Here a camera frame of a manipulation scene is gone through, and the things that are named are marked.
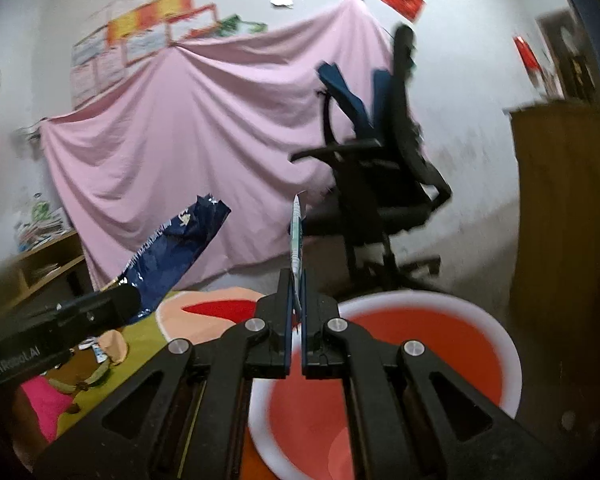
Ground dark blue foil wrapper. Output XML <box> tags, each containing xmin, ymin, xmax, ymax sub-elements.
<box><xmin>100</xmin><ymin>192</ymin><xmax>232</xmax><ymax>323</ymax></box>

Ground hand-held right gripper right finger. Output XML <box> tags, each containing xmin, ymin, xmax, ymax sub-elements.
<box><xmin>299</xmin><ymin>269</ymin><xmax>578</xmax><ymax>480</ymax></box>

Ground black office chair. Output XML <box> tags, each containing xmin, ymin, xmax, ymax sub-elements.
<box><xmin>289</xmin><ymin>25</ymin><xmax>453</xmax><ymax>293</ymax></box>

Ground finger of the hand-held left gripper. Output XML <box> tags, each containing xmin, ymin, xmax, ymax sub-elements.
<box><xmin>87</xmin><ymin>285</ymin><xmax>142</xmax><ymax>333</ymax></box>

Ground wire wall rack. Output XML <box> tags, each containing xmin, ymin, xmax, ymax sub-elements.
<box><xmin>15</xmin><ymin>120</ymin><xmax>48</xmax><ymax>143</ymax></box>

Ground wooden cabinet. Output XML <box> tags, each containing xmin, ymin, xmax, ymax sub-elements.
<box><xmin>502</xmin><ymin>100</ymin><xmax>600</xmax><ymax>411</ymax></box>

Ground pile of books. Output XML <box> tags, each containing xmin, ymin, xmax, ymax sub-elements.
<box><xmin>17</xmin><ymin>207</ymin><xmax>73</xmax><ymax>251</ymax></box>

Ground greenish fruit peel strip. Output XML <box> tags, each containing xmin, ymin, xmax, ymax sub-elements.
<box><xmin>47</xmin><ymin>360</ymin><xmax>113</xmax><ymax>401</ymax></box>

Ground red plastic basin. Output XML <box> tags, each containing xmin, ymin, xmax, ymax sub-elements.
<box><xmin>247</xmin><ymin>290</ymin><xmax>523</xmax><ymax>480</ymax></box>

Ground white wrapper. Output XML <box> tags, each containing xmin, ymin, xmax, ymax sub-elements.
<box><xmin>77</xmin><ymin>342</ymin><xmax>106</xmax><ymax>363</ymax></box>

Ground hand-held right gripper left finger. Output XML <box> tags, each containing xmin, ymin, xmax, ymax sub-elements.
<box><xmin>32</xmin><ymin>269</ymin><xmax>297</xmax><ymax>480</ymax></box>

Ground green photo cards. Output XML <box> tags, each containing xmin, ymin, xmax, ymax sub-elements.
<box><xmin>215</xmin><ymin>14</ymin><xmax>268</xmax><ymax>37</ymax></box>

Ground wooden shelf unit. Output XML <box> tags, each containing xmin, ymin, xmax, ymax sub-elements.
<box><xmin>0</xmin><ymin>230</ymin><xmax>98</xmax><ymax>331</ymax></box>

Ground group of wall certificates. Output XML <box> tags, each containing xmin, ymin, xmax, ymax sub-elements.
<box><xmin>70</xmin><ymin>0</ymin><xmax>248</xmax><ymax>106</ymax></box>

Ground dark framed picture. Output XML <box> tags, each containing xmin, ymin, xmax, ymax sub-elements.
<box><xmin>535</xmin><ymin>7</ymin><xmax>598</xmax><ymax>103</ymax></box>

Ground green white packet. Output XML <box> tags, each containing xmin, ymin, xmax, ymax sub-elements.
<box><xmin>286</xmin><ymin>191</ymin><xmax>308</xmax><ymax>321</ymax></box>

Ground small red hanging ornament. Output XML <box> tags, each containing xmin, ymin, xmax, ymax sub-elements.
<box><xmin>512</xmin><ymin>35</ymin><xmax>543</xmax><ymax>73</ymax></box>

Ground pink hanging sheet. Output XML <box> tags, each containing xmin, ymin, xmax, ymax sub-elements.
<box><xmin>40</xmin><ymin>0</ymin><xmax>406</xmax><ymax>291</ymax></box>

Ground glass jar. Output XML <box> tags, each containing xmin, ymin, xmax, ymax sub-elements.
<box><xmin>30</xmin><ymin>192</ymin><xmax>53</xmax><ymax>223</ymax></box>

